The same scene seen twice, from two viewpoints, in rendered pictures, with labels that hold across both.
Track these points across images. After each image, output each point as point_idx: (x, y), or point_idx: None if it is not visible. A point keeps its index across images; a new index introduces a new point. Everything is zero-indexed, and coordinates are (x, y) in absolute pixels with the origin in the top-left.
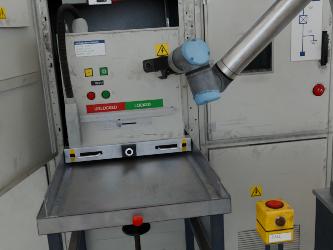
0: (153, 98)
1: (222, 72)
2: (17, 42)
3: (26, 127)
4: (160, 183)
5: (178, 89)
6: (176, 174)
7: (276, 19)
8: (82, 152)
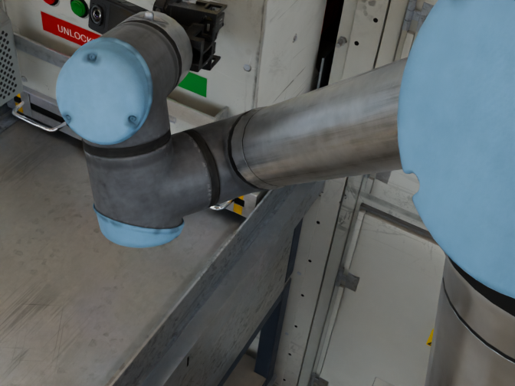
0: None
1: (231, 160)
2: None
3: None
4: (62, 298)
5: (247, 73)
6: (129, 286)
7: (387, 131)
8: (34, 103)
